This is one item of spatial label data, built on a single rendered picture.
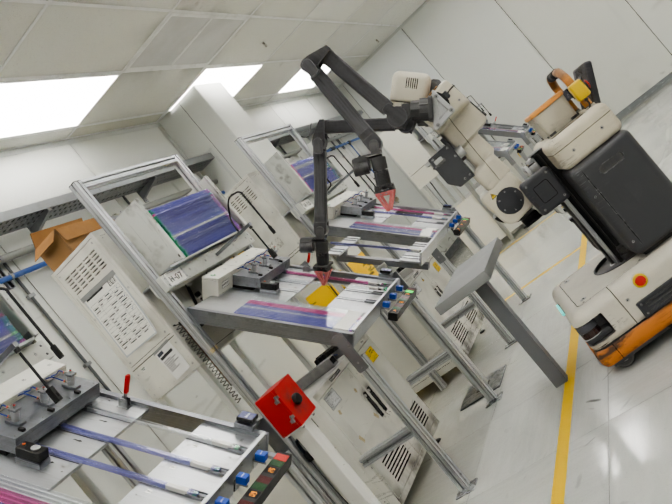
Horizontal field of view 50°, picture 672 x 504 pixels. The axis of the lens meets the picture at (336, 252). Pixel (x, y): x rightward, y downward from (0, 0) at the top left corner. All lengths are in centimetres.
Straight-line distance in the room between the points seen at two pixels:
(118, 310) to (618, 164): 206
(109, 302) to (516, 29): 822
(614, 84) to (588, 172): 782
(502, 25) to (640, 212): 798
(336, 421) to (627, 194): 139
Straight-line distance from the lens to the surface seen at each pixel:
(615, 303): 273
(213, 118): 660
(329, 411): 294
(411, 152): 769
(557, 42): 1050
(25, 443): 206
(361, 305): 305
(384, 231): 416
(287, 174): 437
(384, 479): 300
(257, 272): 323
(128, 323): 319
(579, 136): 270
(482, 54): 1060
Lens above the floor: 97
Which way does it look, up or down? 1 degrees up
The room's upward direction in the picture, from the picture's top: 40 degrees counter-clockwise
